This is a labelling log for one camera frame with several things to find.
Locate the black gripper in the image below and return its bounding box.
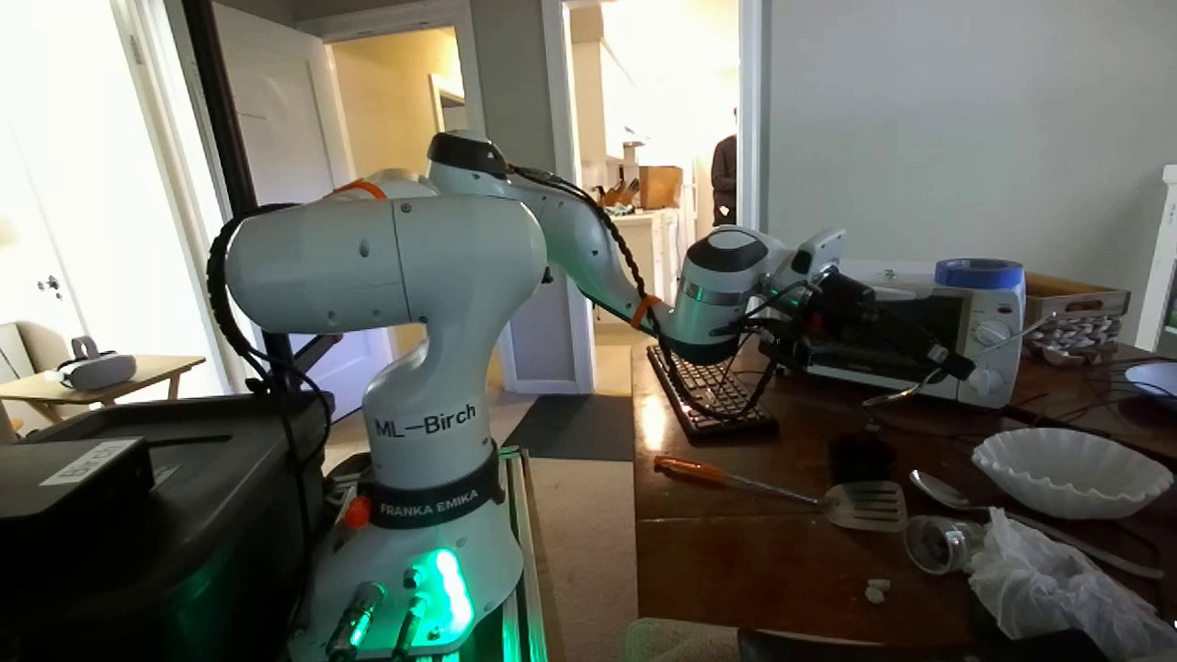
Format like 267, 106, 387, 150
798, 272, 981, 386

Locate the silver spoon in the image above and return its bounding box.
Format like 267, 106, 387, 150
856, 360, 984, 410
909, 467, 1167, 582

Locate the white fluted paper bowl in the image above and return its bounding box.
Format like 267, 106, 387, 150
967, 422, 1177, 521

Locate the white microwave oven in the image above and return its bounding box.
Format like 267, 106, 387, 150
782, 268, 1029, 410

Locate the blue tape roll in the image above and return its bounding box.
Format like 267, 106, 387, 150
931, 255, 1029, 296

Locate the small black cup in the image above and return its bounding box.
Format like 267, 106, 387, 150
828, 426, 896, 485

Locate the shiny crinkled foil item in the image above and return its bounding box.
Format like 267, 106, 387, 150
1027, 310, 1126, 366

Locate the brown cardboard box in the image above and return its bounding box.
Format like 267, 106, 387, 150
1027, 272, 1133, 329

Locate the small glass jar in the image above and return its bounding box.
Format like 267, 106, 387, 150
899, 511, 984, 582

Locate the blue plate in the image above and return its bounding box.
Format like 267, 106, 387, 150
1118, 358, 1177, 407

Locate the black computer keyboard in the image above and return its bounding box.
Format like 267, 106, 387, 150
642, 329, 782, 443

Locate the crumpled white plastic bag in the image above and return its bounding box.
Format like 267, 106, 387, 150
962, 506, 1177, 662

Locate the white kitchen counter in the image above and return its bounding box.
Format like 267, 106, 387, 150
601, 198, 703, 296

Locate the brown box on counter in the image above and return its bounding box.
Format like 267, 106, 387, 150
636, 163, 686, 212

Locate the black stand pole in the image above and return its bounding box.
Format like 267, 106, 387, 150
180, 0, 307, 400

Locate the black robot control box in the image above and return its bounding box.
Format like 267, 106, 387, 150
0, 389, 339, 662

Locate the light wooden side table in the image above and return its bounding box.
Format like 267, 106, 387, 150
0, 354, 209, 435

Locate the white VR headset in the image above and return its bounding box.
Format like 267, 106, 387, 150
56, 335, 138, 397

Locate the flat black labelled box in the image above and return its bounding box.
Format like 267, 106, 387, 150
0, 435, 159, 527

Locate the beige armchair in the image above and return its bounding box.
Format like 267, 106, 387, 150
0, 318, 74, 441

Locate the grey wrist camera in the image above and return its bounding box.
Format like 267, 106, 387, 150
788, 226, 848, 279

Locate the orange handled metal spatula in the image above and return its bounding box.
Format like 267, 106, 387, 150
650, 452, 912, 535

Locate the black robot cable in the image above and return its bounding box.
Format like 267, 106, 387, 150
203, 163, 854, 426

